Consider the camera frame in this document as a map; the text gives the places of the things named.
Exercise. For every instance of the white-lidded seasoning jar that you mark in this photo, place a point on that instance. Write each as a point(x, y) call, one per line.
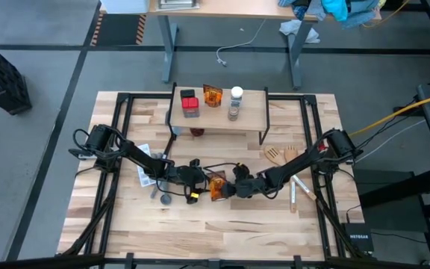
point(237, 93)

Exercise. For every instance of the black red computer tower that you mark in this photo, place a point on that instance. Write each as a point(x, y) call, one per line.
point(2, 78)

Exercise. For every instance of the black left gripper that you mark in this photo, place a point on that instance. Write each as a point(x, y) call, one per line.
point(183, 175)

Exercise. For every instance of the pile of clothes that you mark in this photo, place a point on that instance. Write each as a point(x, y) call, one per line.
point(334, 9)

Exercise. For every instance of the black hazard-striped floor mat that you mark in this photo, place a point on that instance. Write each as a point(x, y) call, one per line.
point(118, 30)

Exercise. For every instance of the white ice cube tray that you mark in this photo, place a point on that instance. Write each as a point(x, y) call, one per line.
point(147, 179)

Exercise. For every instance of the black Netgear router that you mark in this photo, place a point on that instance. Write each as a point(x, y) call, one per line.
point(358, 237)

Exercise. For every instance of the light wooden desk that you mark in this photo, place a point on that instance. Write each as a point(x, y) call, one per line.
point(237, 9)

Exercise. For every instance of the red-lidded spice tin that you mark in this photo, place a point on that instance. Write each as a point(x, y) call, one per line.
point(190, 107)

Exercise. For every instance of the stack of papers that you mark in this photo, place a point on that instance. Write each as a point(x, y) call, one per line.
point(177, 3)

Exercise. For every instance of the small brown jar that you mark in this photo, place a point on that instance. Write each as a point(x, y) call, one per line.
point(197, 132)

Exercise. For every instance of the white cloth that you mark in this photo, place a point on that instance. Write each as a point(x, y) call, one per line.
point(297, 30)

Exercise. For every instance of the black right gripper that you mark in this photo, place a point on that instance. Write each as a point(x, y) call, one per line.
point(252, 185)

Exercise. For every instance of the white flat box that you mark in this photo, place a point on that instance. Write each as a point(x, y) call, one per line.
point(125, 5)

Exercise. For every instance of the green black pepper tin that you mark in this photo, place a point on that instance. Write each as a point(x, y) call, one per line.
point(187, 93)

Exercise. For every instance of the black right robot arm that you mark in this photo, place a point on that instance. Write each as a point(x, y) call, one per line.
point(297, 164)

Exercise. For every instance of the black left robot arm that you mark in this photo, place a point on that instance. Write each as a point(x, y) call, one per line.
point(140, 157)

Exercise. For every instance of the orange brown spice pouch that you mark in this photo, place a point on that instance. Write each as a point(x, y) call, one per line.
point(212, 96)
point(217, 188)

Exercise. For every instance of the wooden slotted spatula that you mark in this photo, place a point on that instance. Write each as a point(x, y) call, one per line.
point(273, 154)

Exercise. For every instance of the wooden shelf riser black legs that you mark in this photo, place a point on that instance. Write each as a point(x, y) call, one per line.
point(252, 116)

